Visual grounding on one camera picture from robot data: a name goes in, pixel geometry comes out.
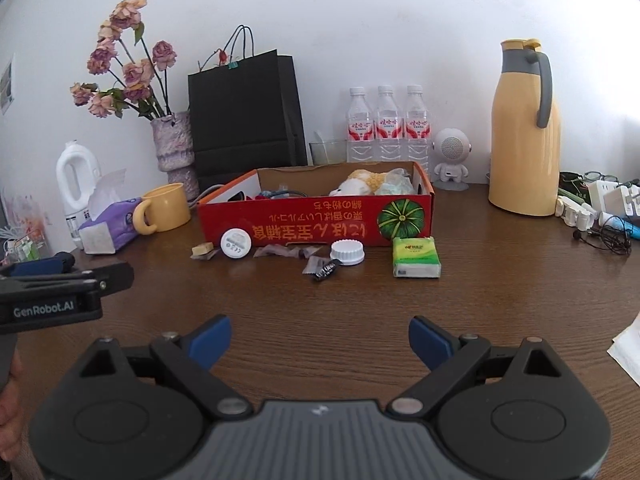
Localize person's left hand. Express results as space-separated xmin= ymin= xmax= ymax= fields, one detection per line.
xmin=0 ymin=355 xmax=25 ymax=443

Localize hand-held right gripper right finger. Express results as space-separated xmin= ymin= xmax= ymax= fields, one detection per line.
xmin=390 ymin=316 xmax=568 ymax=416

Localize yellow mug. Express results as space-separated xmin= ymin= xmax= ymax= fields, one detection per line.
xmin=132 ymin=183 xmax=192 ymax=236

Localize clear water bottle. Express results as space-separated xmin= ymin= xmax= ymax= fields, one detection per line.
xmin=346 ymin=87 xmax=376 ymax=163
xmin=375 ymin=85 xmax=403 ymax=163
xmin=402 ymin=85 xmax=432 ymax=171

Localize yellow thermos jug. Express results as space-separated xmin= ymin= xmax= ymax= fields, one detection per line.
xmin=487 ymin=37 xmax=563 ymax=217

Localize dark green pouch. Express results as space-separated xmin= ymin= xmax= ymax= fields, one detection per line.
xmin=559 ymin=172 xmax=593 ymax=198

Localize white detergent bottle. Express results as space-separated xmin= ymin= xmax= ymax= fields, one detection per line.
xmin=56 ymin=141 xmax=102 ymax=250

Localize white robot speaker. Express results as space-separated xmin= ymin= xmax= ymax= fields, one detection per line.
xmin=431 ymin=127 xmax=473 ymax=192

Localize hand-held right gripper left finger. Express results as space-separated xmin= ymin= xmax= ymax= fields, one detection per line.
xmin=75 ymin=315 xmax=253 ymax=417

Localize purple textured vase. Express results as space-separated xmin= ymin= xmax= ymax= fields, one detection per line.
xmin=151 ymin=111 xmax=201 ymax=201

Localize purple tissue pack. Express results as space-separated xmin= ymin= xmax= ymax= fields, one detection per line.
xmin=77 ymin=169 xmax=146 ymax=255

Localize white power strip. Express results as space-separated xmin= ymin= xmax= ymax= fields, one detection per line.
xmin=587 ymin=180 xmax=640 ymax=213
xmin=555 ymin=195 xmax=601 ymax=228

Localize white ridged jar cap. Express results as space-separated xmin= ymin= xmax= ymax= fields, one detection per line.
xmin=330 ymin=240 xmax=366 ymax=267

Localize green tissue pack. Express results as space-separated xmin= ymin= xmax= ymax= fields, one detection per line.
xmin=391 ymin=236 xmax=442 ymax=280

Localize clear glass cup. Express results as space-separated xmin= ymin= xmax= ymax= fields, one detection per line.
xmin=309 ymin=132 xmax=348 ymax=166

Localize dried pink flowers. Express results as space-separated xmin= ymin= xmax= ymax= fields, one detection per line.
xmin=70 ymin=0 xmax=178 ymax=121

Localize red cardboard box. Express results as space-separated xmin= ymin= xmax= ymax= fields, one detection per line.
xmin=196 ymin=161 xmax=435 ymax=248

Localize clear plastic bag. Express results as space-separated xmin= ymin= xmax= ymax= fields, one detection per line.
xmin=375 ymin=167 xmax=417 ymax=196

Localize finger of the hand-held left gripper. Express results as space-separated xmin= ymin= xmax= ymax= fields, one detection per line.
xmin=0 ymin=261 xmax=135 ymax=296
xmin=0 ymin=252 xmax=76 ymax=278

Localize yellow white plush toy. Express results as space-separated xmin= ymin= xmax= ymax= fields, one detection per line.
xmin=329 ymin=169 xmax=388 ymax=197

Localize grey cable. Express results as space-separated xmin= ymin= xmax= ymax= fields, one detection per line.
xmin=187 ymin=185 xmax=223 ymax=208

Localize black earphones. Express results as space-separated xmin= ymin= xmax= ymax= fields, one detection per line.
xmin=572 ymin=212 xmax=633 ymax=256

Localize black paper bag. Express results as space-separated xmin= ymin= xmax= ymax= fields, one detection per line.
xmin=187 ymin=25 xmax=308 ymax=193

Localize white round timer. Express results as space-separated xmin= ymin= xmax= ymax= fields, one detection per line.
xmin=220 ymin=227 xmax=252 ymax=261

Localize white paper sheet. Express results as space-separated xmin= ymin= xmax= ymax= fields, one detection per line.
xmin=607 ymin=310 xmax=640 ymax=376

